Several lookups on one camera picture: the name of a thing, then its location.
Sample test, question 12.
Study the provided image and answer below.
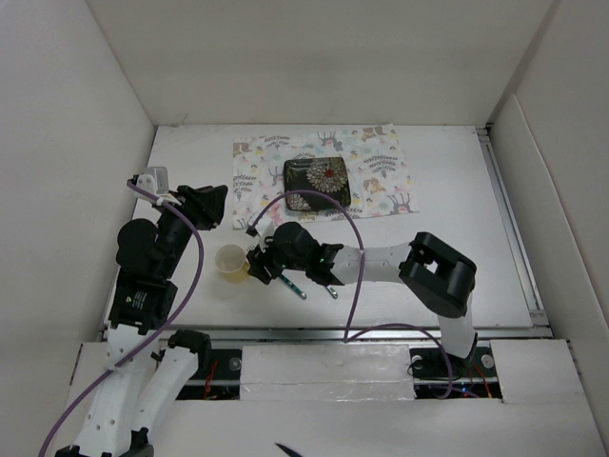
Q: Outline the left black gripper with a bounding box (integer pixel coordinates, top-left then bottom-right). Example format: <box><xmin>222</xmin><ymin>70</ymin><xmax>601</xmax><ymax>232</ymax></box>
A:
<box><xmin>155</xmin><ymin>184</ymin><xmax>226</xmax><ymax>277</ymax></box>

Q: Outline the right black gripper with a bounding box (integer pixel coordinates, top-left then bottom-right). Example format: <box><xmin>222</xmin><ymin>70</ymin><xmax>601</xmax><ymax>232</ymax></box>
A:
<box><xmin>247</xmin><ymin>229</ymin><xmax>308</xmax><ymax>284</ymax></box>

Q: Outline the black floral square plate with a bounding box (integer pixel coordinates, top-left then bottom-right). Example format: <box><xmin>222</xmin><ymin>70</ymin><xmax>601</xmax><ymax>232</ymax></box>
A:
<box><xmin>283</xmin><ymin>156</ymin><xmax>351</xmax><ymax>212</ymax></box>

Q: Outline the white floral cloth napkin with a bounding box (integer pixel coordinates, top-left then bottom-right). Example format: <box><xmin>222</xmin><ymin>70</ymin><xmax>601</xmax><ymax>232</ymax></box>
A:
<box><xmin>232</xmin><ymin>125</ymin><xmax>420</xmax><ymax>229</ymax></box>

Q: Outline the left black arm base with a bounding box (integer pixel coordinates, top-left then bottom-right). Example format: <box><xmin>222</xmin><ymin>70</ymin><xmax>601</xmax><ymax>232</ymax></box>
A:
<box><xmin>177</xmin><ymin>348</ymin><xmax>243</xmax><ymax>401</ymax></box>

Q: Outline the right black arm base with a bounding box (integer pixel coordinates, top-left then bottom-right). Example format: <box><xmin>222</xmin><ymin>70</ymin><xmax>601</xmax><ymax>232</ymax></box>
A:
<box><xmin>407</xmin><ymin>346</ymin><xmax>502</xmax><ymax>400</ymax></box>

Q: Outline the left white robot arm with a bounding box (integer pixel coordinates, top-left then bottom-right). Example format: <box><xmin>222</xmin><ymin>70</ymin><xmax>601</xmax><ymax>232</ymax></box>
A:
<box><xmin>56</xmin><ymin>179</ymin><xmax>227</xmax><ymax>456</ymax></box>

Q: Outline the yellow ceramic mug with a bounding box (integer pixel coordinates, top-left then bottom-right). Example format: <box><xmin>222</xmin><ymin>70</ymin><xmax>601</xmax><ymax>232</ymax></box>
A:
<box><xmin>214</xmin><ymin>244</ymin><xmax>249</xmax><ymax>284</ymax></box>

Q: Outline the fork with teal handle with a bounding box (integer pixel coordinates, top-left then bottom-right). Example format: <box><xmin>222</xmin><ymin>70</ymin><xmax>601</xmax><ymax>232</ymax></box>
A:
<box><xmin>246</xmin><ymin>244</ymin><xmax>308</xmax><ymax>301</ymax></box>

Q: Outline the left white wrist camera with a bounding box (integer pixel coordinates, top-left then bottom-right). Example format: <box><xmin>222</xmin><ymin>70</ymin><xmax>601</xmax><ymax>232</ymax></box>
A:
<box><xmin>127</xmin><ymin>167</ymin><xmax>181</xmax><ymax>207</ymax></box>

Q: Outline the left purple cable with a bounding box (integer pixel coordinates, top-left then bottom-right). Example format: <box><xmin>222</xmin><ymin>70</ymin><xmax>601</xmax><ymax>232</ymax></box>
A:
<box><xmin>36</xmin><ymin>179</ymin><xmax>206</xmax><ymax>457</ymax></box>

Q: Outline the spoon with teal handle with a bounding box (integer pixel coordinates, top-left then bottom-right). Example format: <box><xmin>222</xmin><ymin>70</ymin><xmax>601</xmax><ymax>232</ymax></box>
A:
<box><xmin>325</xmin><ymin>286</ymin><xmax>339</xmax><ymax>300</ymax></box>

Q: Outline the aluminium rail frame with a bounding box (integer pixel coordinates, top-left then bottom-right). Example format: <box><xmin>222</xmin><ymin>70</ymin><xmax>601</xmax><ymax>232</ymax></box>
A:
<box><xmin>97</xmin><ymin>124</ymin><xmax>553</xmax><ymax>344</ymax></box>

